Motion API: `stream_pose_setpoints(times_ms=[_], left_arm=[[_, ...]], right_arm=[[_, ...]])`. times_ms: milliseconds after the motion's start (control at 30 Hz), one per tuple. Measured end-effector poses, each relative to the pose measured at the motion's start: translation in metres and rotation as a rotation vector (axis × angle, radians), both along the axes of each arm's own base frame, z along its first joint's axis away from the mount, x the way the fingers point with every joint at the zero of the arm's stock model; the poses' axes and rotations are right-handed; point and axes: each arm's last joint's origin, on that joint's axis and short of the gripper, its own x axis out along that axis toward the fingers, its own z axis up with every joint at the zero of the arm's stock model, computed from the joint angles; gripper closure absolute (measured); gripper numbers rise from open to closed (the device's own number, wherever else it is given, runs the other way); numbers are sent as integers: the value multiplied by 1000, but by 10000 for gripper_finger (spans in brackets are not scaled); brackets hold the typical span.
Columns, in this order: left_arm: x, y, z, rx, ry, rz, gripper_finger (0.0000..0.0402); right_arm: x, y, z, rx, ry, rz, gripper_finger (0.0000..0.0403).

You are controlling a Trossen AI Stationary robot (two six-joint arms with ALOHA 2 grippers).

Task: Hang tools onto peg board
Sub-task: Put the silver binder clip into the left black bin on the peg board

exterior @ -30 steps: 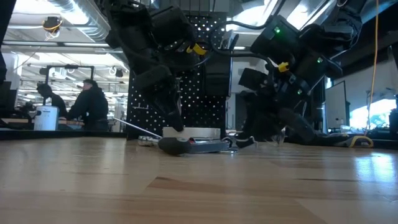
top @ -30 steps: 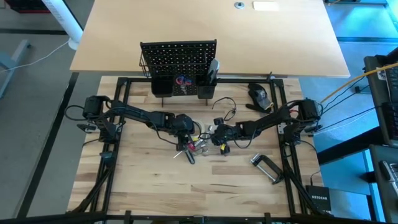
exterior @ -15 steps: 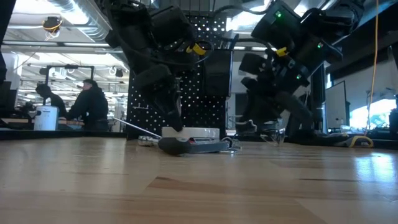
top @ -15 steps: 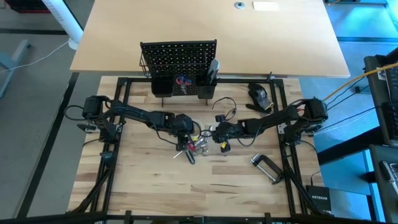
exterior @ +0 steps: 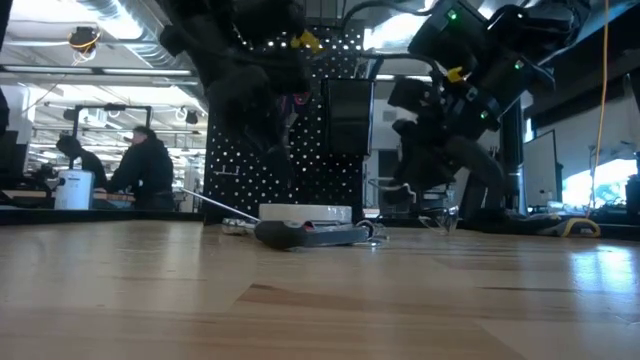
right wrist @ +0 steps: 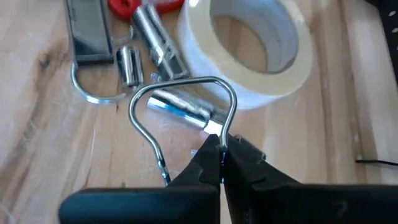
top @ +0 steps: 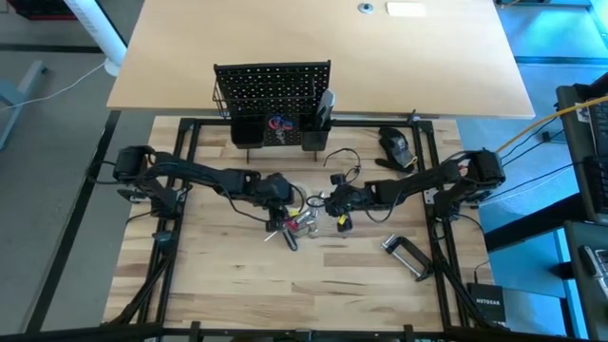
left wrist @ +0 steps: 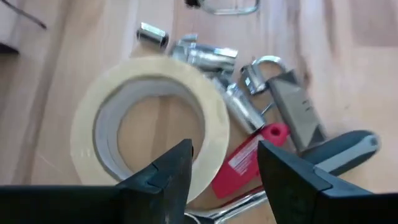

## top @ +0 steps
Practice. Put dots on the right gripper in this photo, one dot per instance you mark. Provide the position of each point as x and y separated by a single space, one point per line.
354 197

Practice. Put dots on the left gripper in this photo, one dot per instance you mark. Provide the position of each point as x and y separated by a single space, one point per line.
273 190

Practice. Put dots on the grey metal tool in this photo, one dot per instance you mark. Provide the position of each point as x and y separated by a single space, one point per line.
328 105

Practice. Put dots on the red and blue scissors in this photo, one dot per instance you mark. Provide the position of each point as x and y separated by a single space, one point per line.
276 123

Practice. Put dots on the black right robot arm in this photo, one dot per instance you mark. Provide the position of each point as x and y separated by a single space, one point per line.
418 183

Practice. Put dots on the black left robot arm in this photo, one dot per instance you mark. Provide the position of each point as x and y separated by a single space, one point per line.
204 175

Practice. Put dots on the black plastic pegboard bin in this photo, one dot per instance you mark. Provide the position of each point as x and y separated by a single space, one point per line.
312 141
248 134

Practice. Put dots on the black grey work glove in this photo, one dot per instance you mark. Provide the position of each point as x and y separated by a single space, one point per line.
396 147

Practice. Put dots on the silver and black C-clamp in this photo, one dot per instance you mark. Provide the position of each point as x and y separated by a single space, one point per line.
404 260

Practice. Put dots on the black metal pegboard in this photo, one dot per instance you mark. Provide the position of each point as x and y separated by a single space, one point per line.
273 90

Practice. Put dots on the light wooden desk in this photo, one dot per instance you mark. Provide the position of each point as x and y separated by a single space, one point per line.
332 47

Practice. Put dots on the silver desk grommet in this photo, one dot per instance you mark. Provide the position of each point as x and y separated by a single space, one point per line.
366 8

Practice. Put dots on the white card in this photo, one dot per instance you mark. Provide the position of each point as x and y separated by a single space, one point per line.
406 9

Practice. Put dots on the dark side desk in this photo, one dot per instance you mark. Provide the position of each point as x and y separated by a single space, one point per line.
577 142

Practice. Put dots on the black keyboard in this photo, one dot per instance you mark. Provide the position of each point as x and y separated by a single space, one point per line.
601 180

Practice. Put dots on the grey handheld device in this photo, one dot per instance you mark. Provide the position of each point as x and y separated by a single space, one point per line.
594 266

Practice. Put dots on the white desk leg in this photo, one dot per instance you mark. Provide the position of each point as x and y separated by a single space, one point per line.
95 33

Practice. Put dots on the grey metal table base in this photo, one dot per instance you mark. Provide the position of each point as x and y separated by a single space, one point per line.
14 95

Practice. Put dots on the black and red crate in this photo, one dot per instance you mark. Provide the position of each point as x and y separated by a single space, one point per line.
38 9

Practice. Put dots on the black Netgear network switch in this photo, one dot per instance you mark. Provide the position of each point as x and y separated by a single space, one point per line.
487 304

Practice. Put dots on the black aluminium table frame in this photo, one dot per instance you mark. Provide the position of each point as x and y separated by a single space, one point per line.
119 332

